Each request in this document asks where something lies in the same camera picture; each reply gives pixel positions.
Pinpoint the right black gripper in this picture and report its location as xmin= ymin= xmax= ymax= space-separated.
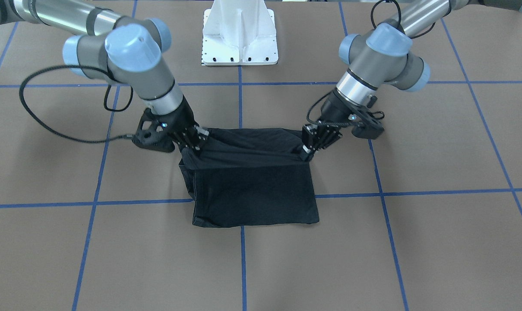
xmin=134 ymin=97 xmax=209 ymax=155

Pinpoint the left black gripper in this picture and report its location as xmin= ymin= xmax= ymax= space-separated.
xmin=301 ymin=90 xmax=385 ymax=157

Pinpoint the black printed t-shirt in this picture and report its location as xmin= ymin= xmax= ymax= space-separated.
xmin=179 ymin=128 xmax=320 ymax=228

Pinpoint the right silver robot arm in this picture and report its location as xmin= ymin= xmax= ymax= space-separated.
xmin=0 ymin=0 xmax=209 ymax=153

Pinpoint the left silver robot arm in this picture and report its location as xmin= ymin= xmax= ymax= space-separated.
xmin=300 ymin=0 xmax=473 ymax=161

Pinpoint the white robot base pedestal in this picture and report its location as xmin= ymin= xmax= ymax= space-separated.
xmin=201 ymin=0 xmax=279 ymax=67

